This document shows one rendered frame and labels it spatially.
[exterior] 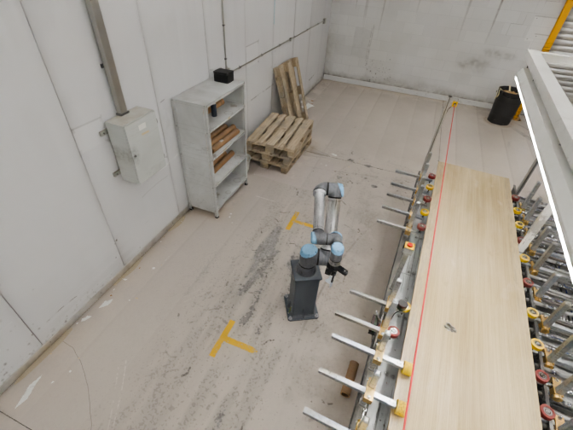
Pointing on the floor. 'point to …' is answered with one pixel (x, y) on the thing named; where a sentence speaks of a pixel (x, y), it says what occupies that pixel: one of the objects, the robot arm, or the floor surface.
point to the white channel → (557, 104)
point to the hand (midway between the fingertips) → (332, 281)
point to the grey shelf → (196, 182)
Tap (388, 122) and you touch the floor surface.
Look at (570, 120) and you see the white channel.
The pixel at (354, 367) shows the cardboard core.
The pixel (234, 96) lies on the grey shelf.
